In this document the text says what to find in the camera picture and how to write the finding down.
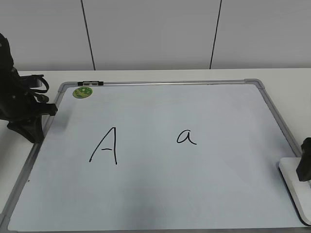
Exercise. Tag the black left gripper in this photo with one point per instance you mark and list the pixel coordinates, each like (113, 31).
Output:
(23, 103)

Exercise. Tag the grey framed whiteboard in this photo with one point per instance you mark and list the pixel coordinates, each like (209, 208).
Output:
(175, 156)

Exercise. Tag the white whiteboard eraser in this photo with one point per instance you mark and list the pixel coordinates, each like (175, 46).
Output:
(300, 191)

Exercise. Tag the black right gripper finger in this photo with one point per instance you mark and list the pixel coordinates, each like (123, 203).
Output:
(304, 167)

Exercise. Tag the green round magnet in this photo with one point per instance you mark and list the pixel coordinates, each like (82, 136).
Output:
(82, 92)

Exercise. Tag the black silver board clip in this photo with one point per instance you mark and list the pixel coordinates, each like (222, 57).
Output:
(90, 83)

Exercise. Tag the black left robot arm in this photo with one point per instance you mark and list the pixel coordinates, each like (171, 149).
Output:
(6, 60)

